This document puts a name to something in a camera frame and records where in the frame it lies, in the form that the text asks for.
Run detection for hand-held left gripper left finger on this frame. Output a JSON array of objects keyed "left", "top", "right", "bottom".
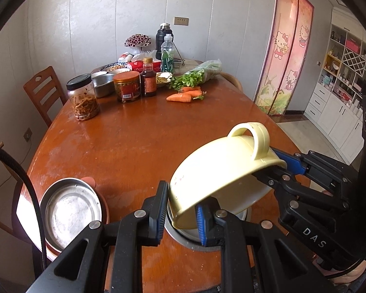
[{"left": 26, "top": 180, "right": 170, "bottom": 293}]

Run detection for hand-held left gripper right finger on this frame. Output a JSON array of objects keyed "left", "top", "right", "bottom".
[{"left": 194, "top": 197, "right": 333, "bottom": 293}]

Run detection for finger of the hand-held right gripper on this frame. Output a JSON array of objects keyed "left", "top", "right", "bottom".
[
  {"left": 251, "top": 164, "right": 350, "bottom": 211},
  {"left": 271, "top": 146, "right": 353, "bottom": 196}
]

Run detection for wide steel bowl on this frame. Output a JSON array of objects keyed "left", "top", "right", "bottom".
[{"left": 164, "top": 206, "right": 252, "bottom": 252}]

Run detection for yellow bowl with handle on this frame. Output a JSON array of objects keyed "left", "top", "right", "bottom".
[{"left": 169, "top": 122, "right": 288, "bottom": 229}]

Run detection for steel pan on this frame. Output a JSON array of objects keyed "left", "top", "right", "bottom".
[{"left": 40, "top": 178, "right": 102, "bottom": 253}]

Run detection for person's right hand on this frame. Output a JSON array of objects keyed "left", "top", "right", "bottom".
[{"left": 315, "top": 259, "right": 366, "bottom": 286}]

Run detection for white display cabinet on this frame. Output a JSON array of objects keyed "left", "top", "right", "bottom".
[{"left": 303, "top": 8, "right": 366, "bottom": 165}]

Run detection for orange bear-shaped mat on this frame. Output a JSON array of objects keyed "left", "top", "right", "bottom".
[{"left": 80, "top": 176, "right": 99, "bottom": 190}]

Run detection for wooden round-back chair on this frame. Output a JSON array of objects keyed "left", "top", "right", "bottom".
[{"left": 215, "top": 72, "right": 244, "bottom": 93}]

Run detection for pink cartoon door curtain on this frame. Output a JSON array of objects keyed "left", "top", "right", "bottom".
[{"left": 253, "top": 0, "right": 315, "bottom": 116}]

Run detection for large carrot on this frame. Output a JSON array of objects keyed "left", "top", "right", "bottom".
[{"left": 166, "top": 93, "right": 192, "bottom": 103}]

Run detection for red-label pickle jar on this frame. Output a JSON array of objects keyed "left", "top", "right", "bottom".
[{"left": 113, "top": 71, "right": 141, "bottom": 103}]

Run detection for dark sauce bottle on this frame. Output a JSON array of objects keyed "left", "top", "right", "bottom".
[{"left": 140, "top": 57, "right": 157, "bottom": 97}]

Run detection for bag of celery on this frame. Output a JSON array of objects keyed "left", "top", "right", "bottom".
[{"left": 170, "top": 59, "right": 223, "bottom": 91}]

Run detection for black-lidded clear jar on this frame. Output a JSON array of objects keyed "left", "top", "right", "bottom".
[{"left": 66, "top": 74, "right": 101, "bottom": 121}]

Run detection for small plate of yellow food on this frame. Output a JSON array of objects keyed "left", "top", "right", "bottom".
[{"left": 155, "top": 72, "right": 173, "bottom": 85}]

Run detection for steel basin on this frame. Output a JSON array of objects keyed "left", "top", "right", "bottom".
[{"left": 91, "top": 73, "right": 115, "bottom": 98}]

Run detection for red tissue box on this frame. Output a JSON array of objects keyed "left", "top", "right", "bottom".
[{"left": 127, "top": 50, "right": 162, "bottom": 73}]

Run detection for patterned ceramic bowl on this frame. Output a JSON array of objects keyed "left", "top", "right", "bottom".
[{"left": 99, "top": 63, "right": 132, "bottom": 74}]

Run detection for green plastic bottle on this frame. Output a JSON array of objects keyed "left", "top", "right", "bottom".
[{"left": 161, "top": 34, "right": 175, "bottom": 73}]

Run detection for wooden curved-back armchair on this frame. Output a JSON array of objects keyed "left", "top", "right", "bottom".
[{"left": 0, "top": 140, "right": 34, "bottom": 245}]

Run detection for beaded flower ornament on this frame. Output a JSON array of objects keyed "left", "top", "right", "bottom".
[{"left": 124, "top": 33, "right": 151, "bottom": 56}]

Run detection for black thermos flask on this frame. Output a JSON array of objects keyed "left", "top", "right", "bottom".
[{"left": 155, "top": 23, "right": 171, "bottom": 52}]

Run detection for wooden slat-back chair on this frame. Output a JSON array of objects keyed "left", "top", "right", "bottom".
[{"left": 23, "top": 66, "right": 67, "bottom": 127}]

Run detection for black cable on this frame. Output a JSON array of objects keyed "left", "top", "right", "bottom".
[{"left": 0, "top": 142, "right": 47, "bottom": 272}]

